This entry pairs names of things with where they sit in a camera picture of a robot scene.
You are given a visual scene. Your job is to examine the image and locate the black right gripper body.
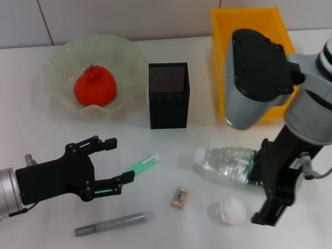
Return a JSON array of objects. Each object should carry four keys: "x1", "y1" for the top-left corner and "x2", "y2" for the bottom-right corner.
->
[{"x1": 261, "y1": 124, "x2": 324, "y2": 205}]

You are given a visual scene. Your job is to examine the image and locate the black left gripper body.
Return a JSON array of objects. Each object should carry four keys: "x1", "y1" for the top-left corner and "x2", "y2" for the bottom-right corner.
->
[{"x1": 15, "y1": 144, "x2": 95, "y2": 205}]

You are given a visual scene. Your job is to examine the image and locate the mint green white pen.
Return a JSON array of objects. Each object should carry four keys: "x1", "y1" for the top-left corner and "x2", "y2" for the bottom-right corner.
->
[{"x1": 94, "y1": 153, "x2": 161, "y2": 196}]

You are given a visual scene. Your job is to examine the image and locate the clear water bottle green label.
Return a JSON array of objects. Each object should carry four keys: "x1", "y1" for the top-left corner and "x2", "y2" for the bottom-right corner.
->
[{"x1": 193, "y1": 146, "x2": 265, "y2": 189}]

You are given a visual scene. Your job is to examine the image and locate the white paper ball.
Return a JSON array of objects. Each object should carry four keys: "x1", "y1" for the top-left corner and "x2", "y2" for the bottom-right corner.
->
[{"x1": 206, "y1": 197, "x2": 246, "y2": 226}]

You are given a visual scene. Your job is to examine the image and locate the red-orange fruit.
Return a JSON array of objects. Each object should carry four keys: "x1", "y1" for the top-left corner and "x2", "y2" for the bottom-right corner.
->
[{"x1": 73, "y1": 64, "x2": 117, "y2": 106}]

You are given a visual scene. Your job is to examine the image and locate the beige eraser with barcode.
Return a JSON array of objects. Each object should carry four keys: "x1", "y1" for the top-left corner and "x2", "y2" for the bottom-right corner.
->
[{"x1": 170, "y1": 185, "x2": 189, "y2": 208}]

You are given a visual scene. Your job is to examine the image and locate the black mesh pen holder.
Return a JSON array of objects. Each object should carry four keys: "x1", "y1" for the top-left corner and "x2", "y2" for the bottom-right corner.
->
[{"x1": 148, "y1": 62, "x2": 190, "y2": 130}]

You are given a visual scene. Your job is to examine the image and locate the green glass fruit plate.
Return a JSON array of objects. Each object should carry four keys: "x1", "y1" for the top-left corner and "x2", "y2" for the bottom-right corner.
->
[{"x1": 43, "y1": 34, "x2": 147, "y2": 121}]

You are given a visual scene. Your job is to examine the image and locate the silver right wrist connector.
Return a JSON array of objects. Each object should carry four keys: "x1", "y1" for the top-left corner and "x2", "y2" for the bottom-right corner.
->
[{"x1": 300, "y1": 153, "x2": 314, "y2": 180}]

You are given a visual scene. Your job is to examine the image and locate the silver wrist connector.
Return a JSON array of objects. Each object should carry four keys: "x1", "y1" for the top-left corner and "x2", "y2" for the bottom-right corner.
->
[
  {"x1": 24, "y1": 154, "x2": 37, "y2": 167},
  {"x1": 300, "y1": 153, "x2": 314, "y2": 180}
]

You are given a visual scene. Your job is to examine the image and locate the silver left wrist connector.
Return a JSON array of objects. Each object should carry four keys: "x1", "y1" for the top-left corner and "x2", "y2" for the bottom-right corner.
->
[{"x1": 24, "y1": 154, "x2": 37, "y2": 167}]

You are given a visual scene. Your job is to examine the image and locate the silver glitter marker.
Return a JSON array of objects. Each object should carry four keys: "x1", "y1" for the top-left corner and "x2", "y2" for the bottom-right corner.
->
[{"x1": 74, "y1": 211, "x2": 157, "y2": 237}]

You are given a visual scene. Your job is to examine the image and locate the yellow plastic bin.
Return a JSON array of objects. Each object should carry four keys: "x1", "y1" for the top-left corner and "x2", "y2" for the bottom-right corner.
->
[{"x1": 210, "y1": 7, "x2": 299, "y2": 122}]

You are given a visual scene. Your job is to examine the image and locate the thin right wrist cable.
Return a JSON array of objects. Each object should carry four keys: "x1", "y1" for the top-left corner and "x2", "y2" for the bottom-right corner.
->
[{"x1": 311, "y1": 165, "x2": 332, "y2": 180}]

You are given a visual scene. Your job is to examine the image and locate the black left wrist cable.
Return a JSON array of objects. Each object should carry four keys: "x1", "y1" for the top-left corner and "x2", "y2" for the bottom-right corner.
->
[{"x1": 0, "y1": 202, "x2": 37, "y2": 221}]

